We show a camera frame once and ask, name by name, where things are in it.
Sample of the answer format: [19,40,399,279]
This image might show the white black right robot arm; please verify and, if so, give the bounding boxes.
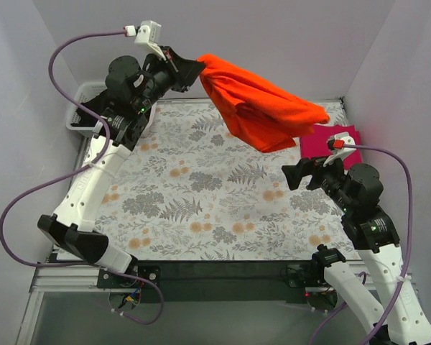
[282,157,431,344]

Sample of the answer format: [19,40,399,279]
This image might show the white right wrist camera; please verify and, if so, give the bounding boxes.
[323,132,356,167]

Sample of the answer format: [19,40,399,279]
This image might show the aluminium frame rail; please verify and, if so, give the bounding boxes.
[30,262,101,293]

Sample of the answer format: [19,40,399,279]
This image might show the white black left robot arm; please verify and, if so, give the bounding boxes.
[37,46,205,274]

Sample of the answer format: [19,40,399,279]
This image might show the orange t shirt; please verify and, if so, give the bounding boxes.
[198,54,330,153]

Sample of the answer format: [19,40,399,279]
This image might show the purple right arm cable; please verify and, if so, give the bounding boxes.
[307,143,414,345]

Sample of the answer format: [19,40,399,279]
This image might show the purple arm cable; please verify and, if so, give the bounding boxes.
[0,29,165,326]
[307,143,414,345]

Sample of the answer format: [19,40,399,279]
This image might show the floral patterned table mat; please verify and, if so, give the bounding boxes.
[94,101,358,260]

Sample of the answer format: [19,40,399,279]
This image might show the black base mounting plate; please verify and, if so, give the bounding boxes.
[96,259,340,305]

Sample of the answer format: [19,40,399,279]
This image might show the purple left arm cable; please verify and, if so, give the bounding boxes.
[0,29,165,326]

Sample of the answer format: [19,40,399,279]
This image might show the white plastic laundry basket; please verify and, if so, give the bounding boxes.
[66,82,156,142]

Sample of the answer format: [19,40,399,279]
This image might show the black t shirt in basket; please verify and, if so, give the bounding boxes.
[71,93,111,130]

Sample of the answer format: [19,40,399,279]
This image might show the folded magenta t shirt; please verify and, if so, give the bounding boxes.
[300,125,361,158]

